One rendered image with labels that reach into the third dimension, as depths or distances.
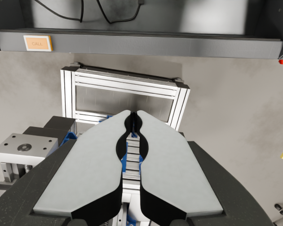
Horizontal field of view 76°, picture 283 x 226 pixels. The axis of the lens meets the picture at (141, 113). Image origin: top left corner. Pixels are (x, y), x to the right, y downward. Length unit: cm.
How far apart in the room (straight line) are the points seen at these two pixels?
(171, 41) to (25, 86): 142
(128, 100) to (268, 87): 113
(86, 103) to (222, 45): 104
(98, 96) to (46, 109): 57
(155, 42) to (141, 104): 89
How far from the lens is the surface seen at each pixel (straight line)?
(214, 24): 57
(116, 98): 127
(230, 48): 47
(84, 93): 130
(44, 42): 45
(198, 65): 147
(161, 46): 42
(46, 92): 165
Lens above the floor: 137
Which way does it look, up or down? 62 degrees down
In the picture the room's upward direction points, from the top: 178 degrees clockwise
